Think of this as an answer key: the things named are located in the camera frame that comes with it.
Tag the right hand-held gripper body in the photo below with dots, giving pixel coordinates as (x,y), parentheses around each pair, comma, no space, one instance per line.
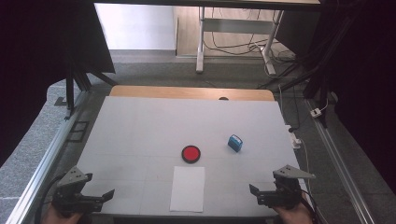
(288,191)

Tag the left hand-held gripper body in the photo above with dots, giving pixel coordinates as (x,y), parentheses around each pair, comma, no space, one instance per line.
(70,194)

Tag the blue stamp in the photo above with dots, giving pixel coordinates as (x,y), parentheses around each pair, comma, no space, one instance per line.
(235,143)

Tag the round red ink pad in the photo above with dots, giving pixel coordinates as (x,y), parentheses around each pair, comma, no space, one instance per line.
(190,154)

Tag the person's right hand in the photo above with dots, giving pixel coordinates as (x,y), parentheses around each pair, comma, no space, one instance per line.
(294,215)

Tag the person's left hand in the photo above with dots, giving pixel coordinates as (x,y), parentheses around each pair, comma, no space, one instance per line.
(60,218)

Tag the white paper sheet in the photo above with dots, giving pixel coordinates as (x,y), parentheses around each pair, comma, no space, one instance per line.
(187,189)

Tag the white table mat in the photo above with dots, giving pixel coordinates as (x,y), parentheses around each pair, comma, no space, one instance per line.
(149,130)

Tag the small white adapter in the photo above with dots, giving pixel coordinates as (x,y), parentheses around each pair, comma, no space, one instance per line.
(316,112)

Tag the black metal stand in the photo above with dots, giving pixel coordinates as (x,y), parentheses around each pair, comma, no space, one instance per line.
(71,87)
(320,77)

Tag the wooden table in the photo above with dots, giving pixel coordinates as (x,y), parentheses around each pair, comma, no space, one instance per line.
(174,92)

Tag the dark curtain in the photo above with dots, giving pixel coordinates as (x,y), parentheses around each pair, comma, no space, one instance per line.
(367,77)
(34,62)

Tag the aluminium rail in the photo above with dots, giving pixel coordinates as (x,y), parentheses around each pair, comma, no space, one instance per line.
(339,168)
(40,165)

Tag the white desk frame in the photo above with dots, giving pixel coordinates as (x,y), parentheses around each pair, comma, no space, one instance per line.
(236,25)

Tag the white wall panel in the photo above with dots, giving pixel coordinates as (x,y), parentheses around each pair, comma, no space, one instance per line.
(135,26)

